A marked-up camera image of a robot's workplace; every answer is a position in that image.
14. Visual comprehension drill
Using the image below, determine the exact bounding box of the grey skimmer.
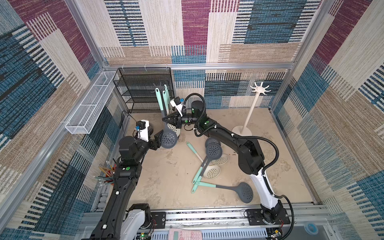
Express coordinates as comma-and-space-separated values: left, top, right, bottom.
191, 138, 223, 194
154, 87, 178, 150
194, 182, 254, 204

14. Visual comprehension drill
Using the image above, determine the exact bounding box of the grey utensil rack stand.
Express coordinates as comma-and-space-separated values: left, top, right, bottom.
152, 83, 181, 142

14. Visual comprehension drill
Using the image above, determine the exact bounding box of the white skimmer mint handle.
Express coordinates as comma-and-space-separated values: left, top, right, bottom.
164, 84, 171, 105

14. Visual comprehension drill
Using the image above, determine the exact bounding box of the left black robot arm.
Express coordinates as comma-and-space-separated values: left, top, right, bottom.
88, 131, 163, 240

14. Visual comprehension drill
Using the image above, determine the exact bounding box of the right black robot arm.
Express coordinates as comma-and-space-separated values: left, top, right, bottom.
163, 101, 294, 225

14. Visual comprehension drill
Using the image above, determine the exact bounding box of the black mesh shelf rack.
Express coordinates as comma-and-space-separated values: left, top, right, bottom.
114, 68, 175, 114

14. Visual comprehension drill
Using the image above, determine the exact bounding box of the white utensil rack stand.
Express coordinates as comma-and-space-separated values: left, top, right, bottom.
232, 82, 271, 136

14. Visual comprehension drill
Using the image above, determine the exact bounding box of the red pencil cup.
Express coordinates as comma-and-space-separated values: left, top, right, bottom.
94, 158, 117, 186

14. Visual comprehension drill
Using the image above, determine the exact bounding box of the pink calculator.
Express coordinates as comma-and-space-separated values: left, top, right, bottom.
168, 229, 203, 240

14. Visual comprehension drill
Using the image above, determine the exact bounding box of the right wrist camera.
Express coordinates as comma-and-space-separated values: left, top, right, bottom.
170, 97, 185, 117

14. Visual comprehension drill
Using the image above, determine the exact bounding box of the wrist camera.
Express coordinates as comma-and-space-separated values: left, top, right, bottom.
170, 97, 185, 117
136, 120, 150, 142

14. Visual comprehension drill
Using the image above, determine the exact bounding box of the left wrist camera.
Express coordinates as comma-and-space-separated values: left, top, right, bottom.
136, 120, 150, 142

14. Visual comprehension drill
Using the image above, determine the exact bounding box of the white wire wall basket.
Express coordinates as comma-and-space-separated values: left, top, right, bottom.
66, 72, 116, 135

